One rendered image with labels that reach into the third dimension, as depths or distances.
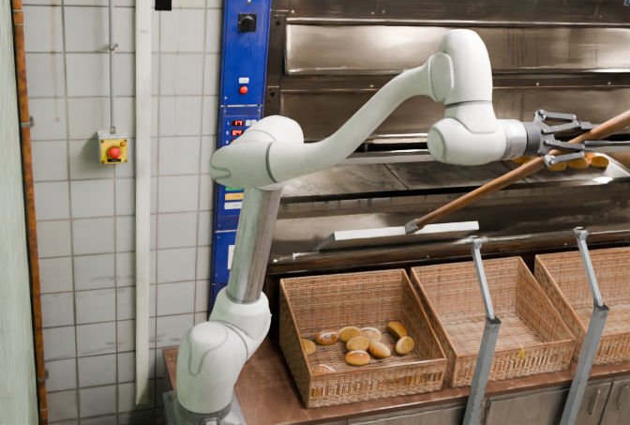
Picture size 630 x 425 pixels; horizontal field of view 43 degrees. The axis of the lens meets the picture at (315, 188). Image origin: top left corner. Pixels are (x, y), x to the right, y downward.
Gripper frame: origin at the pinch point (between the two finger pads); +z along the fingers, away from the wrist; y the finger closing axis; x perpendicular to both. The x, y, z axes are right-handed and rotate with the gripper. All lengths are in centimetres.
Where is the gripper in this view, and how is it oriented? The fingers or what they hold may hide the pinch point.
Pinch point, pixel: (592, 136)
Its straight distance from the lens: 195.2
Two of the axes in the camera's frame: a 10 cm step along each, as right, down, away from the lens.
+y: 1.4, 9.6, -2.2
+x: 3.2, -2.6, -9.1
